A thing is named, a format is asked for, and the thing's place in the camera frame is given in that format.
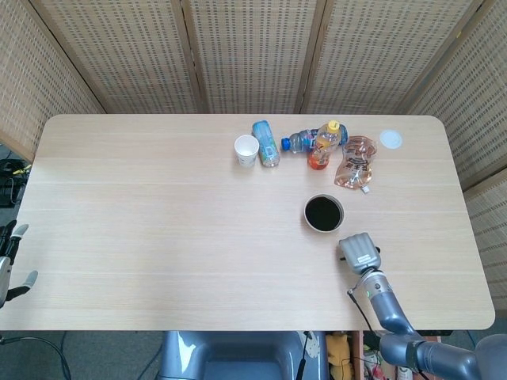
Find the woven rattan folding screen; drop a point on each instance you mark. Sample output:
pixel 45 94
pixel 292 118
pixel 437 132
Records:
pixel 253 51

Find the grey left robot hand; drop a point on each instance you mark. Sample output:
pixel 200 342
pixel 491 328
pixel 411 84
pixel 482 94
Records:
pixel 4 273

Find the white perforated bracket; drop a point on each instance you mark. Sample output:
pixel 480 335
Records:
pixel 311 344

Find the blue-label plastic bottle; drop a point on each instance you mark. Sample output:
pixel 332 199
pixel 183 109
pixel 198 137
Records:
pixel 265 142

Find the orange spout drink pouch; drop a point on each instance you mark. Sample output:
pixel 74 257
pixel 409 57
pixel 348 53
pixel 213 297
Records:
pixel 356 164

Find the white paper cup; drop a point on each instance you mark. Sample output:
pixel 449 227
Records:
pixel 246 150

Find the yellow plush toy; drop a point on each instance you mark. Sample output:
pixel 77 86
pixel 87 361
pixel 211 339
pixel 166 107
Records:
pixel 340 352

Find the grey robot torso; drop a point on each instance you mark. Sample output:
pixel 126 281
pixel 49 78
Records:
pixel 237 356

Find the clear water bottle blue cap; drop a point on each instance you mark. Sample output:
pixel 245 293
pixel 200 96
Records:
pixel 299 141

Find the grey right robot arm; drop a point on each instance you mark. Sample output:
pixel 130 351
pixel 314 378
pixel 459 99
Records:
pixel 390 308

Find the white cup of black liquid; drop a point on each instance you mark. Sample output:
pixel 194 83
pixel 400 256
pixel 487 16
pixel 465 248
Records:
pixel 323 213

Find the orange tea bottle yellow cap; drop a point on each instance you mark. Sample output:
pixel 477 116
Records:
pixel 322 152

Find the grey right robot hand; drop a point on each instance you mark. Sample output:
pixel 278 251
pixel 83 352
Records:
pixel 361 253

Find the white round lid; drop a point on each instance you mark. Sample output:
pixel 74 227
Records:
pixel 391 139

